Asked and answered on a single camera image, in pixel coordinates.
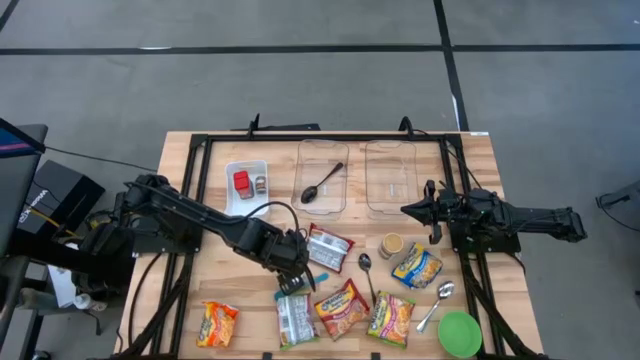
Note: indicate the grey furniture leg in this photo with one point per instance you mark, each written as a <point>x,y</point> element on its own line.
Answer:
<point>627,195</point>

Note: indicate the black round device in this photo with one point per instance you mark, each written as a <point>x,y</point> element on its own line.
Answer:
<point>107,240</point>

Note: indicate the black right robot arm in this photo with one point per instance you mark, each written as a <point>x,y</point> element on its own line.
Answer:
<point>540,220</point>

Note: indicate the black flat bar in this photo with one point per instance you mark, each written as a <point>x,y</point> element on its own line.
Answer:
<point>295,127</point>

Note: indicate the black metal table frame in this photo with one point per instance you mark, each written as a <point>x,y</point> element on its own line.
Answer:
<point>280,136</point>

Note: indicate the white paper sheet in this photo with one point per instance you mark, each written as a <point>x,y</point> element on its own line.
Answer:
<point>60,287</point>

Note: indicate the shiny silver spoon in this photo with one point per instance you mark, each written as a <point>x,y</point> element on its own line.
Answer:
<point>445,289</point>

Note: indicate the small glass spice jar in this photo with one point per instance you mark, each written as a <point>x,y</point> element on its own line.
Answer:
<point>260,186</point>

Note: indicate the black spoon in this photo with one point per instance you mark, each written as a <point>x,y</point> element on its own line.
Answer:
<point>309,194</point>

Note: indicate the red floral spice tin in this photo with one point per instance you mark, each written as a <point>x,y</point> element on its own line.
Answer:
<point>242,182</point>

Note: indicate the green plastic bowl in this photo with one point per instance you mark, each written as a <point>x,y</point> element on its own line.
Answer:
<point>460,334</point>

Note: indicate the red yellow ramen packet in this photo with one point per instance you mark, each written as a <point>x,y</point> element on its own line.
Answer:
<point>340,312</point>

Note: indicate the tilted dark display screen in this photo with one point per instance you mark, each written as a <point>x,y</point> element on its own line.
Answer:
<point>20,190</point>

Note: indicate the green-edged pink ramen packet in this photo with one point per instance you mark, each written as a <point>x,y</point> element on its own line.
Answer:
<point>296,320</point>

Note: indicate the white plastic bin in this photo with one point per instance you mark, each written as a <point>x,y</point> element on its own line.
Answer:
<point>231,170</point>

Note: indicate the dark metal spoon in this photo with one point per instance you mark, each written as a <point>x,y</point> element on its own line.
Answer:
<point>365,261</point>

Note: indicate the black box white logo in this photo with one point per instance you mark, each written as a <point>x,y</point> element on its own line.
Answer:
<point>65,195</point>

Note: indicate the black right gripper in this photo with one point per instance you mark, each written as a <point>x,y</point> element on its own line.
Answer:
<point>452,212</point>

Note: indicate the clear plastic container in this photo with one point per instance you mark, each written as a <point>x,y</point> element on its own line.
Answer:
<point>310,155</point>
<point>392,170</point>

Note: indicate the tan-lidded jar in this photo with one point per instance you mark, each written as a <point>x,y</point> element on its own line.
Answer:
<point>392,243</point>

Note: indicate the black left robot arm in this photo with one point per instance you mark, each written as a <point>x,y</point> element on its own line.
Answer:
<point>200,212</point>

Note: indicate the yellow-green pink ramen packet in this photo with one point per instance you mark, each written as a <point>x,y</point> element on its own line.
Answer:
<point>391,320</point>

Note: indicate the red roast beef ramen packet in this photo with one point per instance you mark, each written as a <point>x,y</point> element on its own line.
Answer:
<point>330,247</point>

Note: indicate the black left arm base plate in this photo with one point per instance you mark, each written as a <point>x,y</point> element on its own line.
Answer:
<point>150,245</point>

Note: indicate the orange ramen packet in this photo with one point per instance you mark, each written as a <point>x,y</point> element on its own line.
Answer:
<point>217,325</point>

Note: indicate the black clamp bracket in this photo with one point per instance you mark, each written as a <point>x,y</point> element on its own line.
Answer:
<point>255,125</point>
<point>406,125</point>

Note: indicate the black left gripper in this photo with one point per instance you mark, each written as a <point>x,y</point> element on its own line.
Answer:
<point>287,250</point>

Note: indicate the blue ramen packet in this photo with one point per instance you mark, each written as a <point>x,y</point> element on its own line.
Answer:
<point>417,265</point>

